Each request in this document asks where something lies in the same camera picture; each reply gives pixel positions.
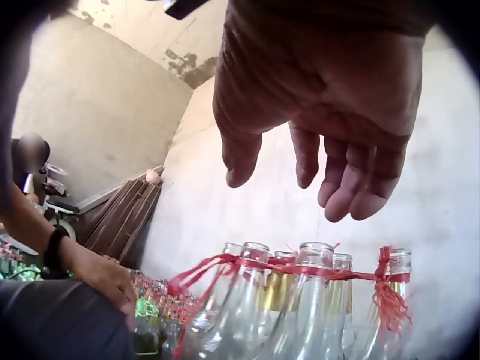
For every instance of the grey metal machine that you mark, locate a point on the grey metal machine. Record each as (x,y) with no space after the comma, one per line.
(58,202)

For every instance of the person's left hand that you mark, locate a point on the person's left hand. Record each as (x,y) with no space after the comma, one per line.
(93,268)

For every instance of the person's right ring finger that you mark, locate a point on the person's right ring finger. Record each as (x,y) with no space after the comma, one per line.
(347,195)

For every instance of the person's right thumb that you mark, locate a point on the person's right thumb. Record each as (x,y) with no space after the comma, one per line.
(240,157)

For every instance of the person's right little finger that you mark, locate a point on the person's right little finger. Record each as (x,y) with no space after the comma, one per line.
(375,191)

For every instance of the person's legs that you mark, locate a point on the person's legs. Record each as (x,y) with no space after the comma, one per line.
(60,322)

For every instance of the person's right index finger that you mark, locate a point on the person's right index finger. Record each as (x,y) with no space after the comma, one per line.
(305,157)

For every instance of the person's right middle finger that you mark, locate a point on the person's right middle finger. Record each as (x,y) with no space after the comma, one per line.
(332,176)

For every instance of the person's left fingers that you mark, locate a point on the person's left fingers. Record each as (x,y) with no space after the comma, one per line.
(125,294)

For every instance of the bundle of clear glass bottles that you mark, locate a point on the bundle of clear glass bottles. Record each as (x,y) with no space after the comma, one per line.
(311,303)

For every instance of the pile of wooden slats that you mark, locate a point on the pile of wooden slats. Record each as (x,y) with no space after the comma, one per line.
(123,213)

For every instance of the person's right hand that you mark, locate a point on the person's right hand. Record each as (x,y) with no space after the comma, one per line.
(307,75)

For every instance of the group of small red-capped bottles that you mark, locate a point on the group of small red-capped bottles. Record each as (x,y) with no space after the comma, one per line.
(168,300)

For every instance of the group of green bottles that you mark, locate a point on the group of green bottles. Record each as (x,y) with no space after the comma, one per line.
(17,264)

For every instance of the black wrist band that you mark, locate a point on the black wrist band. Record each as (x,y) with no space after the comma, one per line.
(56,249)

